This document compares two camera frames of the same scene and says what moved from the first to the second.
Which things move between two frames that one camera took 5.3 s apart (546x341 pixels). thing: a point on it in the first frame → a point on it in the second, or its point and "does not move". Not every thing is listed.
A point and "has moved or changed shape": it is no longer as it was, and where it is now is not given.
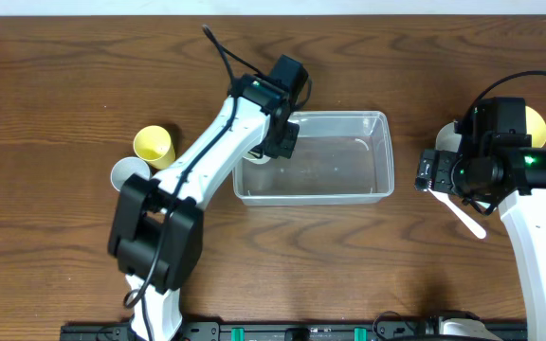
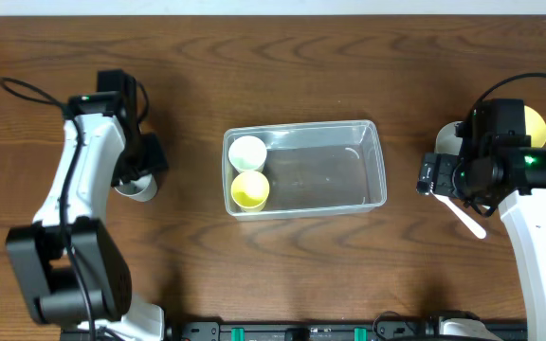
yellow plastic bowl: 536,127 does not move
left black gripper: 281,142 → 148,158
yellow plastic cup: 154,145 has moved or changed shape
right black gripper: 429,170 does not move
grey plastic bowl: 447,139 does not move
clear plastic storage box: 339,158 has moved or changed shape
